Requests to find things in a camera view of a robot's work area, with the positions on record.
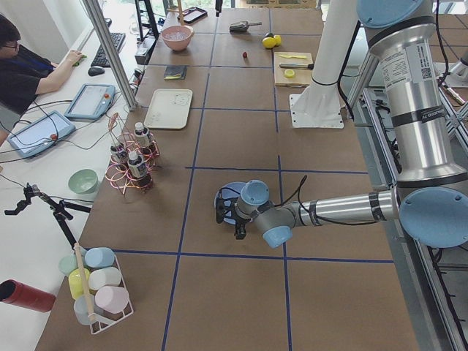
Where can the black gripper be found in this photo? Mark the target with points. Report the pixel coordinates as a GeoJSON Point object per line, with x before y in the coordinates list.
{"type": "Point", "coordinates": [241, 221]}

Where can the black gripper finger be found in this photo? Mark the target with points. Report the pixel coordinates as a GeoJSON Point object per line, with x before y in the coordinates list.
{"type": "Point", "coordinates": [218, 7]}

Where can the blue plate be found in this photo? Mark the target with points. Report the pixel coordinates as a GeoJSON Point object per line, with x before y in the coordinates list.
{"type": "Point", "coordinates": [236, 185]}

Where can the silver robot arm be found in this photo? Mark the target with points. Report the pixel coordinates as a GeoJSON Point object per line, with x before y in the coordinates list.
{"type": "Point", "coordinates": [430, 195]}

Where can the steel ice scoop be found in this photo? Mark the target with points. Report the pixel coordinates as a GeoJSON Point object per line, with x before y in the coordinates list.
{"type": "Point", "coordinates": [242, 26]}

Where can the pink ice bowl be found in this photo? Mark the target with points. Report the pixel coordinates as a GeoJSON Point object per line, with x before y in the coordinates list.
{"type": "Point", "coordinates": [177, 38]}

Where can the yellow lemon round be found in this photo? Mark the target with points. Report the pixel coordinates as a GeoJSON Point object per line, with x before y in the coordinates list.
{"type": "Point", "coordinates": [269, 42]}

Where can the yellow lemon upper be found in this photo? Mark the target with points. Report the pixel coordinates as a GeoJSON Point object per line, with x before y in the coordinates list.
{"type": "Point", "coordinates": [278, 39]}

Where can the yellow plastic knife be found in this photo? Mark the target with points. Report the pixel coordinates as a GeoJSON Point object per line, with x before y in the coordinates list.
{"type": "Point", "coordinates": [288, 56]}

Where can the wooden cutting board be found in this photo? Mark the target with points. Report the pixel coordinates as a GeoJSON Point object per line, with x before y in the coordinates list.
{"type": "Point", "coordinates": [303, 77]}

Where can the lemon half slice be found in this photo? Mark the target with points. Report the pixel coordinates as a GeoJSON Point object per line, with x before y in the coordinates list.
{"type": "Point", "coordinates": [289, 73]}

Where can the steel muddler black tip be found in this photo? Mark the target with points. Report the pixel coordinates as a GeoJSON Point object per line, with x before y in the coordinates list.
{"type": "Point", "coordinates": [297, 66]}

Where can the cream bear tray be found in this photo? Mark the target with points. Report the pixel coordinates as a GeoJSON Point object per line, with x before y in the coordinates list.
{"type": "Point", "coordinates": [168, 109]}

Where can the bottle white cap front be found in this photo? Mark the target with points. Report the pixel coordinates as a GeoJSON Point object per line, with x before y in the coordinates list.
{"type": "Point", "coordinates": [137, 168]}

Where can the bottle white cap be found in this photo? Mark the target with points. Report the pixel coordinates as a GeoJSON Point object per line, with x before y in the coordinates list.
{"type": "Point", "coordinates": [137, 168]}
{"type": "Point", "coordinates": [142, 137]}
{"type": "Point", "coordinates": [119, 154]}

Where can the bottle white cap left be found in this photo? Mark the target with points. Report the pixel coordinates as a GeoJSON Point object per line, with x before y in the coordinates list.
{"type": "Point", "coordinates": [142, 137]}

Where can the black computer mouse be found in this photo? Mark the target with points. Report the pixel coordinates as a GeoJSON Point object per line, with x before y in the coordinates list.
{"type": "Point", "coordinates": [96, 70]}

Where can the bottle white cap right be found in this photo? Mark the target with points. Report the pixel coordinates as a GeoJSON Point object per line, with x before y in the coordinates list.
{"type": "Point", "coordinates": [119, 154]}

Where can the teach pendant far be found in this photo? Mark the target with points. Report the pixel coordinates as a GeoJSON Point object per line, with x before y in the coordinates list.
{"type": "Point", "coordinates": [91, 102]}

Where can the teach pendant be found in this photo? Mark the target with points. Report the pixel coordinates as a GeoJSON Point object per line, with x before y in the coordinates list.
{"type": "Point", "coordinates": [41, 135]}
{"type": "Point", "coordinates": [91, 102]}

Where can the mint green bowl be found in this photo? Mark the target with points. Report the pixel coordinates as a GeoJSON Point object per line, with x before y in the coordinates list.
{"type": "Point", "coordinates": [83, 182]}

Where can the person in black shirt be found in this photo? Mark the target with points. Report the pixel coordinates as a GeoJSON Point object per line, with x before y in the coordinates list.
{"type": "Point", "coordinates": [26, 75]}

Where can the teach pendant near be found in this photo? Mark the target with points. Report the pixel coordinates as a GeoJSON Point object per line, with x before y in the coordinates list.
{"type": "Point", "coordinates": [41, 135]}

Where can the red cylinder bottle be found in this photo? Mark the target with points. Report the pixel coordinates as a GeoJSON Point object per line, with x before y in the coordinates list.
{"type": "Point", "coordinates": [23, 295]}

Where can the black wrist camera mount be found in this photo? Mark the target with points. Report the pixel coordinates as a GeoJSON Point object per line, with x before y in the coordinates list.
{"type": "Point", "coordinates": [223, 204]}

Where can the aluminium frame post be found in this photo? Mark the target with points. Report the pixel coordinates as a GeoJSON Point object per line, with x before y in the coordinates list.
{"type": "Point", "coordinates": [97, 19]}

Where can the copper wire bottle rack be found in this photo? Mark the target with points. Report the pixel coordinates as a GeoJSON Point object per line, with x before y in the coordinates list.
{"type": "Point", "coordinates": [118, 175]}

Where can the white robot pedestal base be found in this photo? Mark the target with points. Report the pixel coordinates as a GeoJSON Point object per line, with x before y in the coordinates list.
{"type": "Point", "coordinates": [319, 106]}

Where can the white wire cup rack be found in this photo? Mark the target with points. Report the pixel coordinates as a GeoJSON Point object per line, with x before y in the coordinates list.
{"type": "Point", "coordinates": [97, 287]}

